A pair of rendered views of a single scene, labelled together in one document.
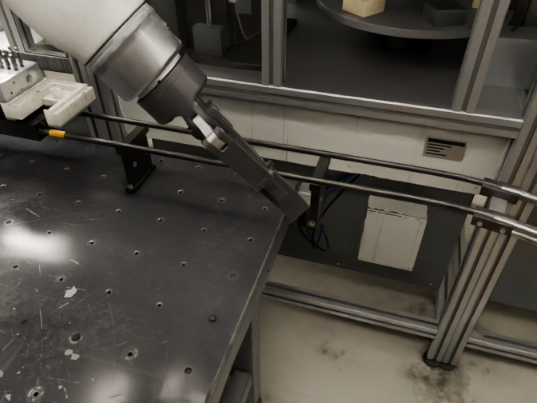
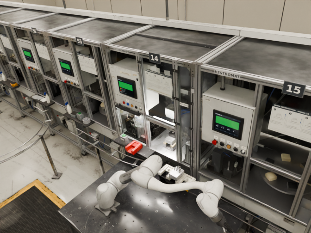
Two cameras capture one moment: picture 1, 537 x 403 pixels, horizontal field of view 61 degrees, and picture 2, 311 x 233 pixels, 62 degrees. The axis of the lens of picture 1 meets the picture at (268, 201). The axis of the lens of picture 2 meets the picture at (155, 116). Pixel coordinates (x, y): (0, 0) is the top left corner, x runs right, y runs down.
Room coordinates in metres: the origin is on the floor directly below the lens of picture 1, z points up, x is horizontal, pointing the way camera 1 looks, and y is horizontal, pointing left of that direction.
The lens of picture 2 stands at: (-0.69, -0.01, 2.79)
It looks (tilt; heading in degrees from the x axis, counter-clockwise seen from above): 33 degrees down; 25
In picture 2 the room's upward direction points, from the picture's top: 5 degrees counter-clockwise
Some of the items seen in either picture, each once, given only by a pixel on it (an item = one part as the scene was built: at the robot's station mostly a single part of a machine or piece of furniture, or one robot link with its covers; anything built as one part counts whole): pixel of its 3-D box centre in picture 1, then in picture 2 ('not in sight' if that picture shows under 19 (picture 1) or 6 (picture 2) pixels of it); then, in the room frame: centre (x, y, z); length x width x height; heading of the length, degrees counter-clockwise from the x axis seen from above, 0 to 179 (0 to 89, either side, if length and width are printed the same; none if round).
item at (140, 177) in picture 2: not in sight; (141, 177); (0.56, 0.75, 1.25); 0.18 x 0.14 x 0.13; 82
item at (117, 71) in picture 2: not in sight; (133, 84); (1.45, 1.22, 1.60); 0.42 x 0.29 x 0.46; 73
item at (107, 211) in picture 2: not in sight; (108, 205); (0.58, 1.19, 0.71); 0.22 x 0.18 x 0.06; 73
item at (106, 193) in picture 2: not in sight; (105, 194); (0.59, 1.20, 0.85); 0.18 x 0.16 x 0.22; 172
